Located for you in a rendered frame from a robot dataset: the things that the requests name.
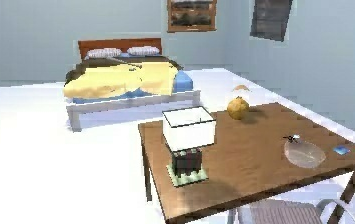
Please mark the brown wooden table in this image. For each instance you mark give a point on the brown wooden table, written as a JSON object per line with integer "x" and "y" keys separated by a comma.
{"x": 251, "y": 156}

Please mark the white square shade lamp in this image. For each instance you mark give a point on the white square shade lamp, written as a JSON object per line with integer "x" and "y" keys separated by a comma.
{"x": 188, "y": 140}

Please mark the bed with yellow blanket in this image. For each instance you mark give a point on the bed with yellow blanket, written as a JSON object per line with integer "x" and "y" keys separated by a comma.
{"x": 118, "y": 80}

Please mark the striped white pillow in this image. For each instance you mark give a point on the striped white pillow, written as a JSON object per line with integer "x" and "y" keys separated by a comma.
{"x": 103, "y": 52}
{"x": 143, "y": 50}

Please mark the grey striped chair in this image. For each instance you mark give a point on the grey striped chair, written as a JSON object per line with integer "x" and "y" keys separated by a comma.
{"x": 285, "y": 213}

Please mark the brown framed wall picture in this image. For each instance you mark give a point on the brown framed wall picture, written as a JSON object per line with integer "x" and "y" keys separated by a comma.
{"x": 191, "y": 15}

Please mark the small orange curved object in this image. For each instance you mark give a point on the small orange curved object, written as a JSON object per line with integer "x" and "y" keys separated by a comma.
{"x": 241, "y": 87}

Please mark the small blue card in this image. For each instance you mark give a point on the small blue card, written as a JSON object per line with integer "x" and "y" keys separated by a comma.
{"x": 341, "y": 150}

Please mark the dark window with blinds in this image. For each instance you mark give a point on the dark window with blinds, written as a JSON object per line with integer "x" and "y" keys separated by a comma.
{"x": 271, "y": 18}

